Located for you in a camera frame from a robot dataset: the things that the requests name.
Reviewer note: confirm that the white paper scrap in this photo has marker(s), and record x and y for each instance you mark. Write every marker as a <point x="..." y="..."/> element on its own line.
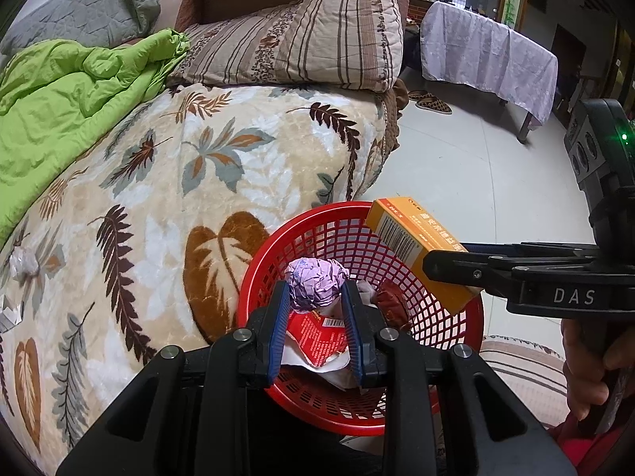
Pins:
<point x="7" y="315"/>

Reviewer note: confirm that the striped beige pillow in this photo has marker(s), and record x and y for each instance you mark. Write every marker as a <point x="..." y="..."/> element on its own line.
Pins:
<point x="307" y="44"/>

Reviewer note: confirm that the red plastic basket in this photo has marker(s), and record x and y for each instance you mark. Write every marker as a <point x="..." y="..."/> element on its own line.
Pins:
<point x="342" y="421"/>

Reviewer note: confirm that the green quilt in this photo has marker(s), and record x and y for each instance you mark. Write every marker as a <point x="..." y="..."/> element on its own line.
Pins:
<point x="59" y="109"/>

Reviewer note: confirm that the grey quilted pillow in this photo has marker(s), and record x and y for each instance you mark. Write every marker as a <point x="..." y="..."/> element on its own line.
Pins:
<point x="84" y="10"/>

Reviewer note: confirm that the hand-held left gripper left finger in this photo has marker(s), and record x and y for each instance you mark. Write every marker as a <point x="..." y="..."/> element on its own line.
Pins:
<point x="278" y="327"/>

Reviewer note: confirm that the striped beige cushion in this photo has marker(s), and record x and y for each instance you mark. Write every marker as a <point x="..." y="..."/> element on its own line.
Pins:
<point x="526" y="377"/>

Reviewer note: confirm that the brown red candy wrapper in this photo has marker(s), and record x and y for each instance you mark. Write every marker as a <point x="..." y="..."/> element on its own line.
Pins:
<point x="392" y="307"/>

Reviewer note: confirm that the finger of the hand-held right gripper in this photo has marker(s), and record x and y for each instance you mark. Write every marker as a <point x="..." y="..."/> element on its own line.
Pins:
<point x="536" y="250"/>
<point x="466" y="270"/>

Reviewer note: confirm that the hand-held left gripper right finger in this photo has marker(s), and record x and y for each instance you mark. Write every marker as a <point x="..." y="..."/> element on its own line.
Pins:
<point x="354" y="332"/>

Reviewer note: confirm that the purple foil ball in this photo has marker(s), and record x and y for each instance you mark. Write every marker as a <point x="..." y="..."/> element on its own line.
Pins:
<point x="23" y="263"/>
<point x="317" y="282"/>

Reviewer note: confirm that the table with lilac cloth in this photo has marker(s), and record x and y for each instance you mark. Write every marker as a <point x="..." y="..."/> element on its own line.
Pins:
<point x="486" y="54"/>

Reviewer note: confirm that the red cloth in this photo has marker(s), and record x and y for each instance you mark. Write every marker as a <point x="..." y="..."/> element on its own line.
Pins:
<point x="595" y="456"/>

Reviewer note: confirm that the dark door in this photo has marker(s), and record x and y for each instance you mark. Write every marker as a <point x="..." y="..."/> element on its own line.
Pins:
<point x="568" y="49"/>

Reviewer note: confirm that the red box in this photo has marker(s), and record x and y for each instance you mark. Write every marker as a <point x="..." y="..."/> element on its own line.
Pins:
<point x="317" y="342"/>

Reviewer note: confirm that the leopard print slipper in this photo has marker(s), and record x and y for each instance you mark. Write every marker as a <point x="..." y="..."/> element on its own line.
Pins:
<point x="434" y="105"/>
<point x="417" y="95"/>

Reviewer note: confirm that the person's right hand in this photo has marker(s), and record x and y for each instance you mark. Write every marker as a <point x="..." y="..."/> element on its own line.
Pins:
<point x="585" y="377"/>

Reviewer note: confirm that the orange cardboard box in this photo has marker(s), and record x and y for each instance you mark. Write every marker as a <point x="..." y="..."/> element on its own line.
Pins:
<point x="392" y="213"/>

